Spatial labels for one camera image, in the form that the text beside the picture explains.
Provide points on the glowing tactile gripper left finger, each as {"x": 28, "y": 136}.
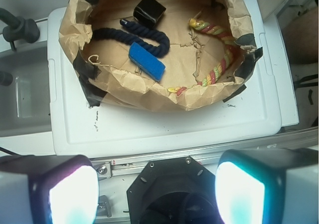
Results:
{"x": 48, "y": 190}

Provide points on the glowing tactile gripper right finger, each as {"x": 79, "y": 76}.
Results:
{"x": 268, "y": 186}

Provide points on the blue rectangular sponge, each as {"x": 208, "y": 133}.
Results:
{"x": 146, "y": 62}

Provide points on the translucent white plastic tub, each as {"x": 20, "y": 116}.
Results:
{"x": 24, "y": 90}

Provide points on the white plastic bin lid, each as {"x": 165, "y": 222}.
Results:
{"x": 267, "y": 104}

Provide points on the crumpled brown paper bag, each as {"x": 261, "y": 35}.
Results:
{"x": 207, "y": 46}

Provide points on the black cube block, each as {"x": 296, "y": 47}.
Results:
{"x": 148, "y": 12}

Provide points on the black octagonal mount plate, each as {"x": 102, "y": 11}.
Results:
{"x": 173, "y": 191}

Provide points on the dark grey clamp handle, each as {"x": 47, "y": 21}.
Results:
{"x": 18, "y": 28}

